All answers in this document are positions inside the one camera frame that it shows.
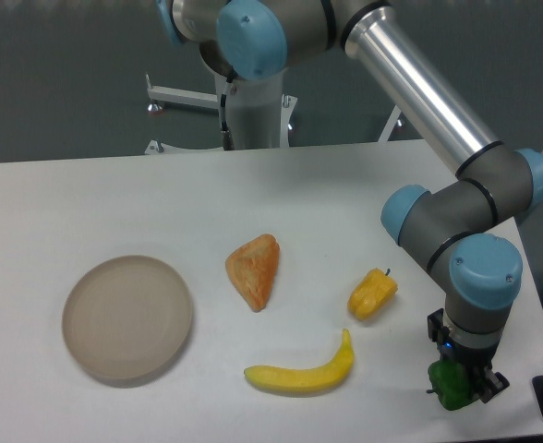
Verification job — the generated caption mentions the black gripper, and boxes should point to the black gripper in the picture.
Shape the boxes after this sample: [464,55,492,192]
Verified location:
[427,308,510,403]

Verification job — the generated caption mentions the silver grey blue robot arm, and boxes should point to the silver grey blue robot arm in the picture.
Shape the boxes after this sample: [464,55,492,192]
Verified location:
[157,1,543,411]

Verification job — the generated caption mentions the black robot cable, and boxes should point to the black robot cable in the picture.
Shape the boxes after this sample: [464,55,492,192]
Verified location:
[219,68,238,151]

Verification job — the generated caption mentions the beige round plate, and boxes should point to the beige round plate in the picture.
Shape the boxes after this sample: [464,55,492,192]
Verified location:
[62,255,193,388]

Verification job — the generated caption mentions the yellow toy pepper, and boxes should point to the yellow toy pepper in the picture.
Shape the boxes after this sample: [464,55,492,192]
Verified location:
[347,269,398,321]

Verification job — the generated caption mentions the yellow toy banana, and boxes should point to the yellow toy banana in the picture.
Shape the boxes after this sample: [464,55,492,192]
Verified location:
[244,329,355,394]

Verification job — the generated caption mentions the orange toy bread triangle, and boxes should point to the orange toy bread triangle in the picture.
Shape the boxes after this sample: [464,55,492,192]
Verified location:
[225,233,280,312]

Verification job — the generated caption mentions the green toy pepper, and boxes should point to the green toy pepper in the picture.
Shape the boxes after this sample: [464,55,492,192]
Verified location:
[428,360,475,411]

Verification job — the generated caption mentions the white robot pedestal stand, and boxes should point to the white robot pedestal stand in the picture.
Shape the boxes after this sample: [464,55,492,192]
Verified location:
[146,74,410,154]

